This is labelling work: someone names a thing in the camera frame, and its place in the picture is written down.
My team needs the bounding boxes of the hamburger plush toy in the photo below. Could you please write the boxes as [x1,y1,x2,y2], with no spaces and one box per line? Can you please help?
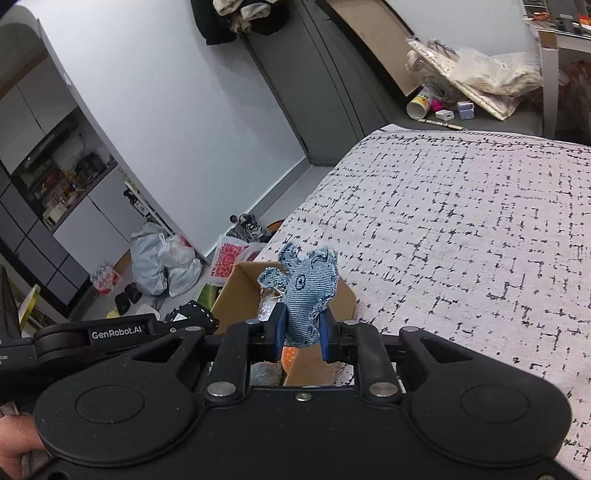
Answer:
[280,346,298,374]

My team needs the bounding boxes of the brown cardboard box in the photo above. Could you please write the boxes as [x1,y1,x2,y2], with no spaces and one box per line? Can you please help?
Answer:
[209,260,358,387]

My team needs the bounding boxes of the blue denim fabric toy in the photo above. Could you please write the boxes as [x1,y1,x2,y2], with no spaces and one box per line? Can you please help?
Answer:
[257,243,339,348]

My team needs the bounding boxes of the blue fluffy plush toy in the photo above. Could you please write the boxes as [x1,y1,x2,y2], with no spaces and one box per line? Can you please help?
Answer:
[250,362,283,387]

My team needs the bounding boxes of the clear plastic bead bag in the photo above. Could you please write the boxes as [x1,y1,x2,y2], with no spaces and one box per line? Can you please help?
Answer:
[256,287,283,322]

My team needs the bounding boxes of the black sock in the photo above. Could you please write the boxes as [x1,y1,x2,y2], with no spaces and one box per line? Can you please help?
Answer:
[164,300,219,335]

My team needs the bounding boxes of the person's left hand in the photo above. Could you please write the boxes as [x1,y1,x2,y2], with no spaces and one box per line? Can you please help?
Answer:
[0,415,44,479]

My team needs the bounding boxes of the green leaf rug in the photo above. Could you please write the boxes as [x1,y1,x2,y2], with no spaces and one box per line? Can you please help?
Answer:
[197,283,223,312]

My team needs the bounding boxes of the red white shopping bag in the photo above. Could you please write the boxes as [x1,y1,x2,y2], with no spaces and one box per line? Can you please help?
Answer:
[207,235,266,286]

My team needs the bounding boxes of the white plastic bag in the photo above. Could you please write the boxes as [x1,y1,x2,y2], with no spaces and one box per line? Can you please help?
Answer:
[158,234,202,297]

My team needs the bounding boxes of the water bottle pack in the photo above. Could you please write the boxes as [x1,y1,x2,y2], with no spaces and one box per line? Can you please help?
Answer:
[90,263,121,295]

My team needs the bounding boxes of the grey sneakers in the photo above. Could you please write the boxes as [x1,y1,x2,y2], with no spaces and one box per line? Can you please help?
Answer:
[228,213,273,243]

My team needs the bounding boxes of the grey plastic bag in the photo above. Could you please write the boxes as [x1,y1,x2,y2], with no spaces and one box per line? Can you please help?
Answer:
[129,222,168,296]

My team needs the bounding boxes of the white kitchen cabinet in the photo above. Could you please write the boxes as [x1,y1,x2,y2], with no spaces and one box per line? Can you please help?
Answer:
[1,58,144,317]

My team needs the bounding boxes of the white black patterned bedspread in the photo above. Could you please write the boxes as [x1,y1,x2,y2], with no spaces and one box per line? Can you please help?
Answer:
[260,126,590,479]

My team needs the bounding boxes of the grey door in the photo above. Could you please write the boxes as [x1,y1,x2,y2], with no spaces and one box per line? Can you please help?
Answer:
[245,1,405,166]

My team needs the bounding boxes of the white paper cup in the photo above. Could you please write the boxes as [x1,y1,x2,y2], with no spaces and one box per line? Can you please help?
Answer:
[406,84,441,120]

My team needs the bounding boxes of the small lavender box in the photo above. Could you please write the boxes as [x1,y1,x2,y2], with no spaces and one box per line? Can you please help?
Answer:
[457,101,475,120]

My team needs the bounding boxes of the patterned flat paper bag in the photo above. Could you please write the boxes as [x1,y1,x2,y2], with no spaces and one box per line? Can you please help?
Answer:
[407,37,542,121]

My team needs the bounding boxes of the clear bag with cream fabric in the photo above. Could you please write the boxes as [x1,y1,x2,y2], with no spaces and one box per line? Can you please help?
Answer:
[450,47,543,97]

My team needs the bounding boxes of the hanging dark jacket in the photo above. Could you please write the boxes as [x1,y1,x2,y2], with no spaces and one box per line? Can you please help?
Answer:
[190,0,290,46]

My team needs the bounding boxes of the white desk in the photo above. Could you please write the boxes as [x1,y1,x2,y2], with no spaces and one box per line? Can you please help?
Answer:
[523,17,590,138]

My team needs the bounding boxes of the dark wooden picture frame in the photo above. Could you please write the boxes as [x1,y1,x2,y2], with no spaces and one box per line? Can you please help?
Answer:
[317,0,420,97]

